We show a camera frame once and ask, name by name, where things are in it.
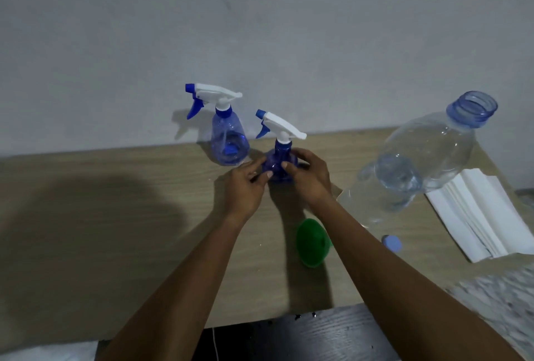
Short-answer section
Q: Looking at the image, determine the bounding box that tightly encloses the green plastic funnel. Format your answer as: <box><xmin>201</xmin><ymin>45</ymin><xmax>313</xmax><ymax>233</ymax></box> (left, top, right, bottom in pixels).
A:
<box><xmin>296</xmin><ymin>218</ymin><xmax>333</xmax><ymax>269</ymax></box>

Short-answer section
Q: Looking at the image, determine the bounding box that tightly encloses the light blue bottle cap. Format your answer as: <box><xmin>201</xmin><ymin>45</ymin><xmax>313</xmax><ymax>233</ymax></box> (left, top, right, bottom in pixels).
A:
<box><xmin>381</xmin><ymin>235</ymin><xmax>404</xmax><ymax>253</ymax></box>

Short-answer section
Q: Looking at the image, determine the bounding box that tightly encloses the person's left hand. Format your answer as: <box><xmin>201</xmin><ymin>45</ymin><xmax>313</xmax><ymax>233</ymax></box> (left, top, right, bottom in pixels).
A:
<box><xmin>224</xmin><ymin>158</ymin><xmax>274</xmax><ymax>225</ymax></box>

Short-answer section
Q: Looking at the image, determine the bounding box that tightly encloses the person's left forearm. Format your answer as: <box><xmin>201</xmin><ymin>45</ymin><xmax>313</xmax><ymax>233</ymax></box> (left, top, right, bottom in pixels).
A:
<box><xmin>97</xmin><ymin>211</ymin><xmax>243</xmax><ymax>361</ymax></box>

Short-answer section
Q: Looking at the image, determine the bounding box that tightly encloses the large clear water bottle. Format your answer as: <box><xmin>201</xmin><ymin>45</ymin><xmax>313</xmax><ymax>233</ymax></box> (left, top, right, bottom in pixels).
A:
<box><xmin>339</xmin><ymin>91</ymin><xmax>499</xmax><ymax>228</ymax></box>

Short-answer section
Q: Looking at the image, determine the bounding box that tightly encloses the dark wooden board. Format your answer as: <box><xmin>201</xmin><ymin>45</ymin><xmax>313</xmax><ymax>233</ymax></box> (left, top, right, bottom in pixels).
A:
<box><xmin>95</xmin><ymin>303</ymin><xmax>401</xmax><ymax>361</ymax></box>

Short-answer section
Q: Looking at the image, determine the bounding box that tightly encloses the dark blue spray bottle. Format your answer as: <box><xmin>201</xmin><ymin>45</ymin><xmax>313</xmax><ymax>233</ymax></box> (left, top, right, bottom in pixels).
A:
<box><xmin>255</xmin><ymin>109</ymin><xmax>308</xmax><ymax>184</ymax></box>

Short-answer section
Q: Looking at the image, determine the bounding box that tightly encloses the person's right hand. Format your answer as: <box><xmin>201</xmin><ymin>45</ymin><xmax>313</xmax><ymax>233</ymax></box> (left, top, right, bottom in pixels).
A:
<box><xmin>281</xmin><ymin>148</ymin><xmax>333</xmax><ymax>207</ymax></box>

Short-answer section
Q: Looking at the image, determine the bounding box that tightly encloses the person's right forearm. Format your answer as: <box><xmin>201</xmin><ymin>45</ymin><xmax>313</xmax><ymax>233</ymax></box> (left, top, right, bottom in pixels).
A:
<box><xmin>312</xmin><ymin>193</ymin><xmax>525</xmax><ymax>361</ymax></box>

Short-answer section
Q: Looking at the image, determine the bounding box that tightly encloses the light blue spray bottle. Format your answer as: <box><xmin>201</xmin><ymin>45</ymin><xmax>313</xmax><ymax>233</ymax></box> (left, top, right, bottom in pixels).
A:
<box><xmin>185</xmin><ymin>83</ymin><xmax>250</xmax><ymax>166</ymax></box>

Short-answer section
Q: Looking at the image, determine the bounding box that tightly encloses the stack of white paper napkins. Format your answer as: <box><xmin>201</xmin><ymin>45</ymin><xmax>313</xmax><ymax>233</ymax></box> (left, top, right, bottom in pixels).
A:
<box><xmin>424</xmin><ymin>168</ymin><xmax>534</xmax><ymax>263</ymax></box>

